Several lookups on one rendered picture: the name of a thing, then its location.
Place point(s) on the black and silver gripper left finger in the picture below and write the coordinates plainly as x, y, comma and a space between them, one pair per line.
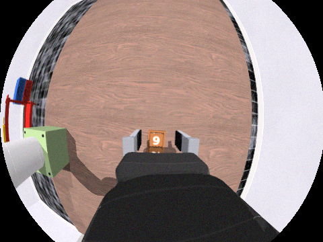
131, 143

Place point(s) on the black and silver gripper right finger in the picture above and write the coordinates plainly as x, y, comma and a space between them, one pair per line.
186, 143

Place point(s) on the orange cube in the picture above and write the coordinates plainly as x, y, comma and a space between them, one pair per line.
156, 139
155, 149

